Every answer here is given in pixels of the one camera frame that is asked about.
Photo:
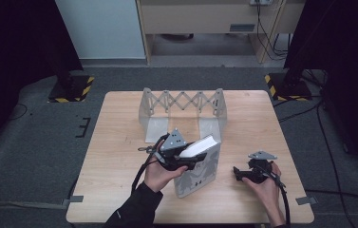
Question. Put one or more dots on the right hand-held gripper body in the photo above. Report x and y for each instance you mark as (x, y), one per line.
(257, 172)

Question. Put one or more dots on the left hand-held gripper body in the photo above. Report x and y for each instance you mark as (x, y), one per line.
(173, 158)

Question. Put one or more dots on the grey book with silhouette cover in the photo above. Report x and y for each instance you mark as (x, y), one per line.
(202, 174)

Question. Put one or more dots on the expandable metal book stand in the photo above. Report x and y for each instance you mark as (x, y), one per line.
(154, 126)

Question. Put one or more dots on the person's right hand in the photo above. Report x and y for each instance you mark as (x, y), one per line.
(267, 193)

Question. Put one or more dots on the person's left hand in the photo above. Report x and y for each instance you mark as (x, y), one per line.
(157, 177)

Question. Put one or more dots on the small metal clip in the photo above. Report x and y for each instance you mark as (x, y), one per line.
(145, 149)

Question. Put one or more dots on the grey tape strip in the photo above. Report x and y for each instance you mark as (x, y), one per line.
(73, 200)
(306, 200)

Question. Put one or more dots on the black stand with striped base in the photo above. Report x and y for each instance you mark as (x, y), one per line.
(289, 88)
(72, 90)

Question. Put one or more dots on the light wooden desk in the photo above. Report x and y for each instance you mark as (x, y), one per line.
(198, 17)

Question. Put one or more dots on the black curtain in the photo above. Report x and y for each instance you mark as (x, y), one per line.
(350, 63)
(15, 47)

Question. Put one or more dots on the white panel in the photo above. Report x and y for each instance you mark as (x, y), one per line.
(100, 28)

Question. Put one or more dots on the white power strip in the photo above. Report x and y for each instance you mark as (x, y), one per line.
(261, 2)

